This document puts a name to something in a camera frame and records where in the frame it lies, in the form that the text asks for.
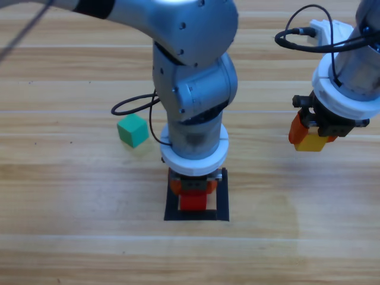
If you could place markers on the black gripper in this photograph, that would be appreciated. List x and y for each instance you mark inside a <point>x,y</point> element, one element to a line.
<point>194,184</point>
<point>335,127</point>

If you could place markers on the yellow cube block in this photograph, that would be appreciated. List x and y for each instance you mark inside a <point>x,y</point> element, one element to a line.
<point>310,144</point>

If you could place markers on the green cube block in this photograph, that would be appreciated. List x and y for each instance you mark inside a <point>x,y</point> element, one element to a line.
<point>132,130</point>

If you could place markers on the red cube block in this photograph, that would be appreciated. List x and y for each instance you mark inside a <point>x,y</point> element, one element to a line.
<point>193,202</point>

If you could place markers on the black tape square outline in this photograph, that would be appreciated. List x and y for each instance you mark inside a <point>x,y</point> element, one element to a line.
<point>172,212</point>

